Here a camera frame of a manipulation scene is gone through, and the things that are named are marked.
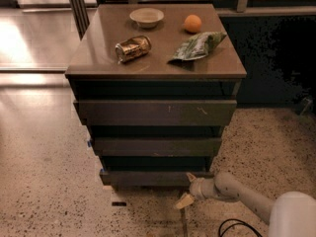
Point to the beige ceramic bowl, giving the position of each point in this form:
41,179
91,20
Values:
147,18

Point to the drawer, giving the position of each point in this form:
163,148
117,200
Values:
144,179
156,147
156,112

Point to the orange fruit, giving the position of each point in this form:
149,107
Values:
192,24

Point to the gold crushed soda can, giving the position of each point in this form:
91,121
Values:
132,48

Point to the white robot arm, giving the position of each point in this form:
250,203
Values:
293,214

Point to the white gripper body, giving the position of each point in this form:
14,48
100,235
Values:
197,189

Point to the brown drawer cabinet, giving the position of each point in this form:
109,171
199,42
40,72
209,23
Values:
95,73

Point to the green chip bag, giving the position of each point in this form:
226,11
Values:
198,46

